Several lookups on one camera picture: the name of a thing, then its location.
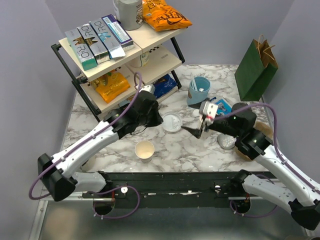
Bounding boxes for white plastic lid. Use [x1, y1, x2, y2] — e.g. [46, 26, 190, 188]
[161, 112, 183, 133]

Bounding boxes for white paper cup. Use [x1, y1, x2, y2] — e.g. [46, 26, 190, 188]
[134, 140, 155, 163]

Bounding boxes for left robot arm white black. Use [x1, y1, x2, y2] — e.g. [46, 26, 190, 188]
[37, 90, 163, 202]

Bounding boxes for stack of white paper cups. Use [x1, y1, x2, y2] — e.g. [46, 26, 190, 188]
[198, 114, 212, 140]

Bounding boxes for silver glitter pouch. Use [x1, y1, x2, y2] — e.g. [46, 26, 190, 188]
[217, 133, 237, 150]

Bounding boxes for blue razor box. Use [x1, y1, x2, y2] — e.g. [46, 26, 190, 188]
[209, 97, 232, 116]

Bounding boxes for brown cardboard cup carrier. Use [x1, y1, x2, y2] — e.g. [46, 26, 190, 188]
[234, 121, 274, 162]

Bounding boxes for blue snack bag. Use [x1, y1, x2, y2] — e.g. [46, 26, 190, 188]
[153, 74, 177, 99]

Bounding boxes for yellow snack bag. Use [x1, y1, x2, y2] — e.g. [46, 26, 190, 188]
[90, 70, 131, 104]

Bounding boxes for light blue cup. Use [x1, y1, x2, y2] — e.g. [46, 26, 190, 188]
[186, 76, 211, 105]

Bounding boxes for green paper bag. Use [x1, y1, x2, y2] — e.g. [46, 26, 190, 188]
[234, 34, 279, 102]

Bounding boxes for white stirrers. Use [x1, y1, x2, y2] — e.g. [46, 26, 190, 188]
[190, 73, 204, 92]

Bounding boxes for blue RO box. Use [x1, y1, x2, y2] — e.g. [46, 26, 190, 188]
[89, 18, 126, 60]

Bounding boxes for purple white box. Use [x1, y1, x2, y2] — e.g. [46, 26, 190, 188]
[101, 14, 135, 52]

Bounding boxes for brown RO box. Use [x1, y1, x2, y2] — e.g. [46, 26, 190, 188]
[77, 23, 110, 65]

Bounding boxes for teal RO box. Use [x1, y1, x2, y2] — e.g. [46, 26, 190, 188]
[65, 28, 98, 71]

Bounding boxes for orange chips bag top shelf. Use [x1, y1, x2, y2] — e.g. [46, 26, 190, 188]
[142, 0, 193, 32]

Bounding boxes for grey canister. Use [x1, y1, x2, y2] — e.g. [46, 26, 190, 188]
[113, 0, 144, 31]

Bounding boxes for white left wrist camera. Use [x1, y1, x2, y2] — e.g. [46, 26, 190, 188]
[140, 84, 156, 94]

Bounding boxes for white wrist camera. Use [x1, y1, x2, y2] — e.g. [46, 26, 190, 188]
[199, 101, 218, 126]
[140, 84, 156, 94]

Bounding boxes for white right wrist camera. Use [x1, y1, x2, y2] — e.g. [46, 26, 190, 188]
[199, 101, 218, 126]

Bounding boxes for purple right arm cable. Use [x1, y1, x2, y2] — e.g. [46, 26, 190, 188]
[214, 102, 320, 218]

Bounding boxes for black frame beige shelf rack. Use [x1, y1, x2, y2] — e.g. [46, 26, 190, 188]
[51, 23, 185, 121]

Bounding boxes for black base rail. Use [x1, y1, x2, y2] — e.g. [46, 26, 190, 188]
[82, 172, 247, 209]

